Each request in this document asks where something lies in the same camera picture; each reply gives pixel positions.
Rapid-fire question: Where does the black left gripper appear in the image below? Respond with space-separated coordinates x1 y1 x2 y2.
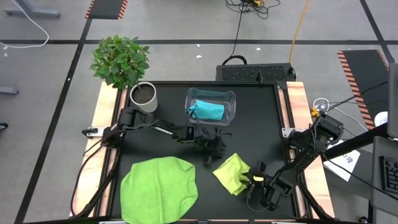
194 127 228 166

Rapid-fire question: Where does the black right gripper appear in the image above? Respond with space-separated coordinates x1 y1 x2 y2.
247 161 278 209

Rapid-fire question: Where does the yellow-green microfiber towel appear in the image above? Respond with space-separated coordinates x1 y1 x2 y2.
212 152 251 196

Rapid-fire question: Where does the teal blue microfiber towel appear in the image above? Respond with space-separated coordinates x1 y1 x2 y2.
186 99 225 121

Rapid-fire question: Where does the clear plastic bin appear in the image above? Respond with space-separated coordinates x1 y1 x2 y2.
185 87 236 127

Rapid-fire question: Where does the bright green microfiber towel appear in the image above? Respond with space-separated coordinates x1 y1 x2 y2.
120 156 199 224

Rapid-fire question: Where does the white plant pot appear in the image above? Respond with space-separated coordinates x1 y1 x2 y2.
129 81 159 114

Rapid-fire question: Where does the black perforated computer case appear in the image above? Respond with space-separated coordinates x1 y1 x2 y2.
216 63 297 83

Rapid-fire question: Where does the white paper sheet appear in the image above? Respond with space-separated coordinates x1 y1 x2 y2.
323 139 361 182

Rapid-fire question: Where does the light wooden side board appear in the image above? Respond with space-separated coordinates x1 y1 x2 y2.
70 82 128 218
278 81 336 218

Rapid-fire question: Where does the black diagonal beam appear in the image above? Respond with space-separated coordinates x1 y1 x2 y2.
320 123 389 161

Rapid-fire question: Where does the green leafy plant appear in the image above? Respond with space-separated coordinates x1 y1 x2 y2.
90 34 152 90

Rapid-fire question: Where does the grey desk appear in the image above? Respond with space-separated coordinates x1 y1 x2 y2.
369 135 398 217

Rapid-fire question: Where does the black keyboard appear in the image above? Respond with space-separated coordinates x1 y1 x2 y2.
379 155 398 195

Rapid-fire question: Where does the white round cup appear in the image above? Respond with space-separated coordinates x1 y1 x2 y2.
374 111 389 128

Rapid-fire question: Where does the black hazard-striped floor mat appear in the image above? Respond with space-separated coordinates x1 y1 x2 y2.
337 49 390 131
85 0 129 21

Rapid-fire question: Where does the grey monitor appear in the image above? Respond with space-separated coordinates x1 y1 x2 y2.
387 62 398 139

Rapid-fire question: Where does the grey desk foot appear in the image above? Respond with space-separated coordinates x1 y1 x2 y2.
0 86 20 95
4 0 62 19

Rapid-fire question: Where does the white coiled cable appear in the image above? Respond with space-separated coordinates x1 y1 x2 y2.
312 97 331 111

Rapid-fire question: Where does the yellow cable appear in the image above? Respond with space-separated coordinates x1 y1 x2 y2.
288 0 310 65

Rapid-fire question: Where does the tangled black cable bundle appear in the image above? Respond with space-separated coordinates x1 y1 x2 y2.
225 0 281 20

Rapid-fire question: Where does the white floor cable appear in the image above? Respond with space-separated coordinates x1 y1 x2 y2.
0 0 50 50

